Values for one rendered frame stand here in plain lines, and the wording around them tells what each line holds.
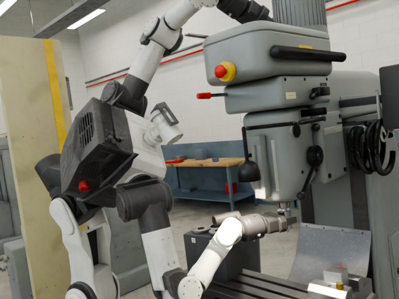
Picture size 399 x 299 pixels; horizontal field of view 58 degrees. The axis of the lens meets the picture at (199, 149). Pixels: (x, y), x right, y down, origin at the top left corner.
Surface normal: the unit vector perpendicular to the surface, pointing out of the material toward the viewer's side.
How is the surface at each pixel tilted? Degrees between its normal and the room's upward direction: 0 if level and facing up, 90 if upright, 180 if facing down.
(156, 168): 96
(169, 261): 74
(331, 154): 90
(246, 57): 90
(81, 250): 115
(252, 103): 90
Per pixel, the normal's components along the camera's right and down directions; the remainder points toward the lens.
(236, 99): -0.70, 0.14
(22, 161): 0.70, -0.04
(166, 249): 0.56, -0.29
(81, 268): -0.45, 0.12
